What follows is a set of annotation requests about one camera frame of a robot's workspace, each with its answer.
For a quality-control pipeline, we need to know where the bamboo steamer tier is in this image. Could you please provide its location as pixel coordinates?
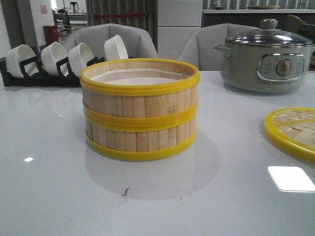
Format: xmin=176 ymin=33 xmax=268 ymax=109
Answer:
xmin=85 ymin=117 xmax=197 ymax=161
xmin=80 ymin=59 xmax=200 ymax=131

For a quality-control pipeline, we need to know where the woven bamboo steamer lid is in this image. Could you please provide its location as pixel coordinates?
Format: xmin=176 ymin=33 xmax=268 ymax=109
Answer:
xmin=264 ymin=107 xmax=315 ymax=164

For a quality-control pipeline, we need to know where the upper steamer liner paper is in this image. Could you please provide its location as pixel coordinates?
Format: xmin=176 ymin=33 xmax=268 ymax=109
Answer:
xmin=91 ymin=68 xmax=190 ymax=86

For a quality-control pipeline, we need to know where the grey chair left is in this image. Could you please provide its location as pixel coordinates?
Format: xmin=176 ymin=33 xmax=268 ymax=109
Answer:
xmin=62 ymin=24 xmax=158 ymax=58

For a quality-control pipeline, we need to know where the grey chair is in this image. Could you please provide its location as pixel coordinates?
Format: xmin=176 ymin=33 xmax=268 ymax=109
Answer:
xmin=62 ymin=24 xmax=158 ymax=58
xmin=177 ymin=23 xmax=255 ymax=71

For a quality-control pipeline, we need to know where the white bowl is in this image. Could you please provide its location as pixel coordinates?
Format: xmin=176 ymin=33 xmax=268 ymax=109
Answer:
xmin=41 ymin=42 xmax=68 ymax=76
xmin=5 ymin=44 xmax=36 ymax=78
xmin=68 ymin=43 xmax=94 ymax=77
xmin=104 ymin=34 xmax=128 ymax=61

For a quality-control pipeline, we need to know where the grey chair right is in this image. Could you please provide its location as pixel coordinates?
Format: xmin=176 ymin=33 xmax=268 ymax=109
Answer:
xmin=177 ymin=23 xmax=255 ymax=71

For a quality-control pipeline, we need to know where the white cabinet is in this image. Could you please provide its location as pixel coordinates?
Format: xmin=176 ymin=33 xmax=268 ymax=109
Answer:
xmin=157 ymin=0 xmax=203 ymax=59

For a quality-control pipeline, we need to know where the grey-green electric cooking pot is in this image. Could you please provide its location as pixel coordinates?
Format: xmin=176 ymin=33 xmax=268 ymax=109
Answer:
xmin=214 ymin=43 xmax=315 ymax=93

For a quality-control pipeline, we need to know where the black dish rack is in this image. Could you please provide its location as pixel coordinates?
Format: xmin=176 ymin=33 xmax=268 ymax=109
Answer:
xmin=0 ymin=56 xmax=105 ymax=88

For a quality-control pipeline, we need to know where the red cylinder container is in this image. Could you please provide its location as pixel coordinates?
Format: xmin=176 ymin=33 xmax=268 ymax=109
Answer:
xmin=43 ymin=25 xmax=59 ymax=46

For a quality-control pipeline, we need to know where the glass pot lid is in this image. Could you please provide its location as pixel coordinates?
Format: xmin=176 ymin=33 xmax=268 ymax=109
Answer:
xmin=225 ymin=19 xmax=313 ymax=47

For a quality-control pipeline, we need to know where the white bowl far left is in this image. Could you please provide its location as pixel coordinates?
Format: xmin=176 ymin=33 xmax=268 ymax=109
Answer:
xmin=5 ymin=44 xmax=36 ymax=78

